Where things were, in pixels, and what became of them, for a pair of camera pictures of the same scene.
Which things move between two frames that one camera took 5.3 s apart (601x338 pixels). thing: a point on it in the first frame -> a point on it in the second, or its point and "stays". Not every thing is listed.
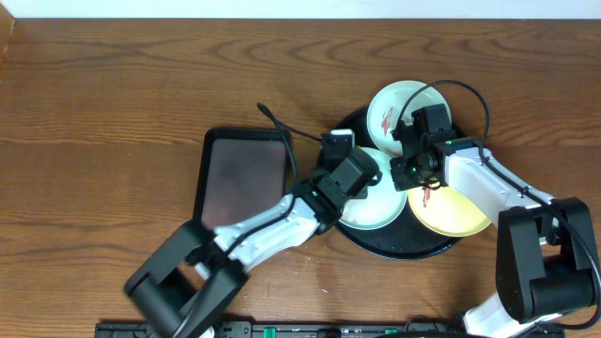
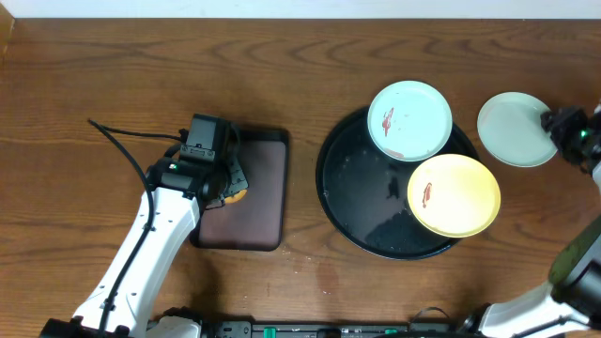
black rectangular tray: x=243 y=170 stays
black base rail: x=300 y=330 stays
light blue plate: x=383 y=204 -> x=511 y=130
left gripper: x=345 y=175 -> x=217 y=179
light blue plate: x=388 y=106 stays
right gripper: x=401 y=180 -> x=564 y=119
